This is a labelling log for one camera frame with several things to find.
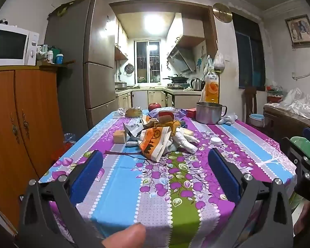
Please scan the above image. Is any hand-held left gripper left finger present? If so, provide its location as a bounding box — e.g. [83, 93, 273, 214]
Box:
[18, 150, 105, 248]

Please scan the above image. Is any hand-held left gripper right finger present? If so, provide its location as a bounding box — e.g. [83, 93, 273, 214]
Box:
[207, 148, 293, 248]

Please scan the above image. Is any green lined trash bin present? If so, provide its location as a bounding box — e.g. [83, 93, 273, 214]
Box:
[289, 136, 310, 213]

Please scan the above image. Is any yellow sponge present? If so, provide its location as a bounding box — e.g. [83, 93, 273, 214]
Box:
[113, 130, 126, 144]

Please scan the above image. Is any white cloth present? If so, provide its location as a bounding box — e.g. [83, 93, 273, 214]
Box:
[168, 128, 200, 153]

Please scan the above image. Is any white plastic wrapper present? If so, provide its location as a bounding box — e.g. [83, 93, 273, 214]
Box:
[123, 121, 145, 137]

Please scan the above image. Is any orange white printed bag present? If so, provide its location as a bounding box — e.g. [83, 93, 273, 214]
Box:
[138, 126, 175, 162]

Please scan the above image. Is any red and brown box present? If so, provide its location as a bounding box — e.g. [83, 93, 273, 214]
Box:
[157, 111, 176, 126]

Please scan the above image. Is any person's right hand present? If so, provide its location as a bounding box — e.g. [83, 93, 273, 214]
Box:
[294, 201, 310, 235]

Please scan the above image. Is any person's left hand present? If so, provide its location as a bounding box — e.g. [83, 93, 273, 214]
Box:
[102, 223, 146, 248]

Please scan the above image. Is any purple floral tablecloth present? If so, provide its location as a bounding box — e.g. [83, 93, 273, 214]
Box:
[39, 108, 297, 248]

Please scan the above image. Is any dark wooden table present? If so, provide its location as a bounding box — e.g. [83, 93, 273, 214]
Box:
[263, 103, 310, 148]

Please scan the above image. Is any white plastic sheet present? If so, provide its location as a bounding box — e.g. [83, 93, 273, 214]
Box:
[265, 88, 310, 124]

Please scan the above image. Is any red plastic item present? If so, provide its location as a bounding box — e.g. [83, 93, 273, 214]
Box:
[51, 145, 73, 161]

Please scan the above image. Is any clear plastic bag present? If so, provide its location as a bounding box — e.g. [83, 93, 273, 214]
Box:
[63, 133, 76, 145]

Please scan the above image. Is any blue pink basin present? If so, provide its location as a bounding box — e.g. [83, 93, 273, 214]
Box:
[249, 114, 264, 128]

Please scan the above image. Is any grey plush toy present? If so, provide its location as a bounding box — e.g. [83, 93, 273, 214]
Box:
[217, 112, 238, 126]

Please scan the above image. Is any dark wooden chair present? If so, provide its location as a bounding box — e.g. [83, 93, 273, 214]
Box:
[244, 86, 264, 127]

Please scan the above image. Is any metal mug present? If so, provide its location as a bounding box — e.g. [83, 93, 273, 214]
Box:
[196, 102, 227, 124]

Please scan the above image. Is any bagged brown bread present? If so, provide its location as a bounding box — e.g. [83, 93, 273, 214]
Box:
[116, 106, 142, 118]

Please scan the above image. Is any purple wet wipes pack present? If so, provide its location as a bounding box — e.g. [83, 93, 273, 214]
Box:
[149, 106, 188, 119]

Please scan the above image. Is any orange juice bottle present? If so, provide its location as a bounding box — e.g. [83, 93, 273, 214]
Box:
[204, 66, 220, 104]

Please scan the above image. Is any kitchen counter with cabinets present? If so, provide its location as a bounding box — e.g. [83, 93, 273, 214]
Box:
[116, 86, 203, 109]

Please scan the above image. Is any steel electric kettle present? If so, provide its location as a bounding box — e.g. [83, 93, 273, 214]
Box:
[190, 78, 206, 91]

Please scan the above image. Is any dark room window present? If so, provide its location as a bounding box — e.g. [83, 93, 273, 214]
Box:
[232, 12, 266, 91]

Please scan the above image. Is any framed elephant picture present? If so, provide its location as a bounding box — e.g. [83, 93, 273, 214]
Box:
[285, 15, 310, 47]

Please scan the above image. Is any orange wooden cabinet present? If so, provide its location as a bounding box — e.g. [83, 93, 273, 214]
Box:
[0, 66, 65, 235]

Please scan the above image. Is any black wok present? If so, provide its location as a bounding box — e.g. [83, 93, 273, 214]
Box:
[163, 74, 190, 83]

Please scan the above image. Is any hanging white plastic bag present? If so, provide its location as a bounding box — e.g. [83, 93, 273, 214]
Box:
[212, 49, 226, 70]

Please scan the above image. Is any hanging pale blue bag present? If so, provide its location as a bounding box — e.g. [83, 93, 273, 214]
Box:
[204, 55, 213, 74]

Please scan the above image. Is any steel range hood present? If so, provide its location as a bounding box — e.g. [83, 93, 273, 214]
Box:
[167, 47, 197, 74]

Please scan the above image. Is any barred kitchen window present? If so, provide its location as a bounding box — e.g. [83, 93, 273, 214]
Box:
[134, 40, 161, 84]

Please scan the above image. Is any grey refrigerator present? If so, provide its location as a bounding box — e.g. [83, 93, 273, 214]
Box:
[44, 0, 117, 132]

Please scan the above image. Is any white microwave oven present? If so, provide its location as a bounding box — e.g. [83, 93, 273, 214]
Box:
[0, 23, 40, 67]

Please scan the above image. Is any kitchen ceiling light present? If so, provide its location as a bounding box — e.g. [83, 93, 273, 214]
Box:
[143, 12, 166, 35]

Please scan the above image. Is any yellow green cloth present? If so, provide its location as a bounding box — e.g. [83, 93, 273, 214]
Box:
[49, 0, 97, 17]

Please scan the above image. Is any grey wall cable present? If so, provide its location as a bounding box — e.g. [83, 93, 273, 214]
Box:
[292, 66, 310, 80]

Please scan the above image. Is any cream wall cabinet row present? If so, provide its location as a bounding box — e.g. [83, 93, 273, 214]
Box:
[114, 18, 129, 61]

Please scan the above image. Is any gold round wall clock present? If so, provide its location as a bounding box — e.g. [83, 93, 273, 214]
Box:
[212, 3, 232, 22]

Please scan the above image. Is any wall cabinet above hood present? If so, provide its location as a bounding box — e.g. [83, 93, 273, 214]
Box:
[167, 13, 206, 48]

